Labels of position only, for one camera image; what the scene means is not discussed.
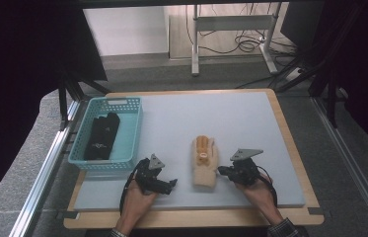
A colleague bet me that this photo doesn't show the white panel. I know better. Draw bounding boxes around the white panel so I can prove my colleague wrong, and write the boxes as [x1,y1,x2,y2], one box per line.
[82,6,170,57]

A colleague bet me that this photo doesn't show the black floor cables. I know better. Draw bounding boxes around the black floor cables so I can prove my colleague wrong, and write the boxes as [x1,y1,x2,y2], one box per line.
[184,3,299,56]

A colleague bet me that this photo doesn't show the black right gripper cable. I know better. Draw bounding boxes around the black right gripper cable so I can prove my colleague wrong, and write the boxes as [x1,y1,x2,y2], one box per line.
[256,165,278,208]

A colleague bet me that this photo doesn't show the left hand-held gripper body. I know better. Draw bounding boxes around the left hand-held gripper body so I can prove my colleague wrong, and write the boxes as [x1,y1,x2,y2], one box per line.
[133,153,170,196]

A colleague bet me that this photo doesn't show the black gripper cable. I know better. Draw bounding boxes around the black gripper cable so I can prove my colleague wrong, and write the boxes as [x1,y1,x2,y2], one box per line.
[256,165,278,208]
[118,159,145,216]

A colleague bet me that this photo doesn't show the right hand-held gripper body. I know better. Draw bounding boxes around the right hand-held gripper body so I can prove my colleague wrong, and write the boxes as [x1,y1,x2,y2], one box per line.
[228,148,264,187]

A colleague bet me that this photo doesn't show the black metal stand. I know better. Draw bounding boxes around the black metal stand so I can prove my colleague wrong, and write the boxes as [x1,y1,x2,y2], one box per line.
[275,3,350,129]

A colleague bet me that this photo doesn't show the person's left hand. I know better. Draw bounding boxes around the person's left hand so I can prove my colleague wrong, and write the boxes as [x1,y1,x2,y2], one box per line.
[120,181,160,230]

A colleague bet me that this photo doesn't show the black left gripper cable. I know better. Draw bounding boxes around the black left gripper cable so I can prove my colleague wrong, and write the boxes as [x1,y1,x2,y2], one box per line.
[118,159,145,216]

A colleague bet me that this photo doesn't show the aluminium rail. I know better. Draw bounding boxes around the aluminium rail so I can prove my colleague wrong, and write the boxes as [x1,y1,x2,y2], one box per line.
[8,100,85,237]
[312,96,368,237]

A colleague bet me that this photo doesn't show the wooden table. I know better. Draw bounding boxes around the wooden table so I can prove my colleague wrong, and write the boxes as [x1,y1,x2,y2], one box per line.
[63,88,325,230]

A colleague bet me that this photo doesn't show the person's right hand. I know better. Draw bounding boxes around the person's right hand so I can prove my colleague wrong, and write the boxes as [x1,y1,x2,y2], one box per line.
[235,174,282,225]

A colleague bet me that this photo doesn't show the white metal desk frame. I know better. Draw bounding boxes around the white metal desk frame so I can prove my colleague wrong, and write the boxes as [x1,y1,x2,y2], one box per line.
[190,3,280,77]

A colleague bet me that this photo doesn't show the teal plastic basket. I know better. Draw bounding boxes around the teal plastic basket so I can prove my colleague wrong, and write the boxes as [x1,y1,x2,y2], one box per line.
[67,96,144,171]

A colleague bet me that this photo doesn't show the black tripod stand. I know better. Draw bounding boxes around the black tripod stand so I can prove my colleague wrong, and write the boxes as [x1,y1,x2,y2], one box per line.
[57,63,110,131]

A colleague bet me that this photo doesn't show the grey table mat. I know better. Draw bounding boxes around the grey table mat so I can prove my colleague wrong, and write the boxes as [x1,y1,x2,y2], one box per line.
[72,91,307,212]

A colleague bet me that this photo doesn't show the white power strip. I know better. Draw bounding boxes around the white power strip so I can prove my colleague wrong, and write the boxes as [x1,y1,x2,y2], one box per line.
[284,66,305,83]

